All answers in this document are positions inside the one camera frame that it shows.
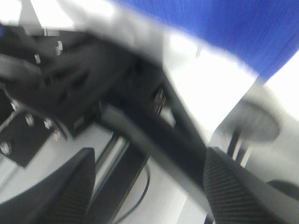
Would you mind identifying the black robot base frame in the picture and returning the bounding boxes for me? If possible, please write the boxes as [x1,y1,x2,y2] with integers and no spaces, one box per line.
[0,25,208,224]

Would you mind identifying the blue towel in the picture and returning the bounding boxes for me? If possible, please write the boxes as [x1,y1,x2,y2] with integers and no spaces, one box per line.
[127,0,299,79]

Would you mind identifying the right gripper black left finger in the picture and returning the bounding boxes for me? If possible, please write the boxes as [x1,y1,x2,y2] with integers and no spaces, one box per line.
[0,148,95,224]

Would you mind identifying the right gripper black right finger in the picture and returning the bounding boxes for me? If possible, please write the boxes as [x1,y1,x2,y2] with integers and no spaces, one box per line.
[203,147,299,224]

